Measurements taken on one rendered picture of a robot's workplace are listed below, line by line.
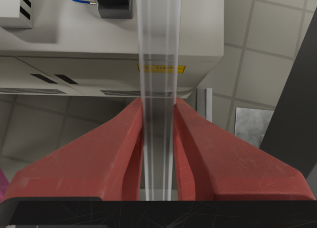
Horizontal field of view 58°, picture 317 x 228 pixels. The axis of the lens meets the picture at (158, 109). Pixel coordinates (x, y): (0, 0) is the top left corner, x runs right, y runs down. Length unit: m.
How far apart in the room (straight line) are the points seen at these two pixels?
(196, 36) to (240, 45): 0.69
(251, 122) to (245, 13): 0.42
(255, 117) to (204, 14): 0.69
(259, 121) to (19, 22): 0.88
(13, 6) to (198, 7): 0.28
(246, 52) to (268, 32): 0.12
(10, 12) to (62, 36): 0.08
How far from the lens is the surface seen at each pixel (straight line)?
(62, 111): 1.13
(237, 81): 1.13
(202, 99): 0.76
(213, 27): 0.49
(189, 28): 0.48
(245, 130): 1.11
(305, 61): 0.19
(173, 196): 0.22
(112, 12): 0.47
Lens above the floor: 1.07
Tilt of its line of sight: 85 degrees down
